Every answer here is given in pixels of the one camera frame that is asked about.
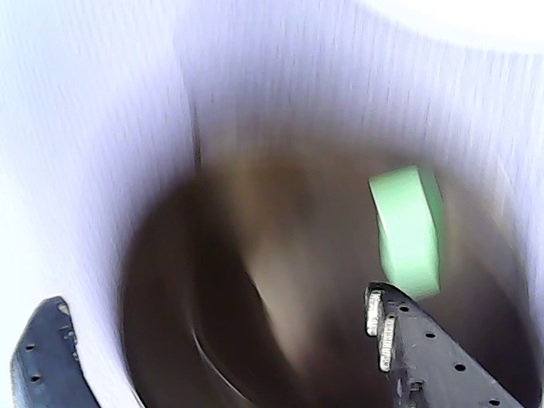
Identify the green cube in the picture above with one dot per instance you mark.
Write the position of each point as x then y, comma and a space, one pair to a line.
408, 234

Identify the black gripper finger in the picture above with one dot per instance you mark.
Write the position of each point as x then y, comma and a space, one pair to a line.
42, 370
425, 370

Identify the white round plate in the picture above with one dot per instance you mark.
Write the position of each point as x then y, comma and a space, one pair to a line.
489, 21

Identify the black metal bucket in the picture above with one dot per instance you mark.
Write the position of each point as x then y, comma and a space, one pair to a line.
297, 297

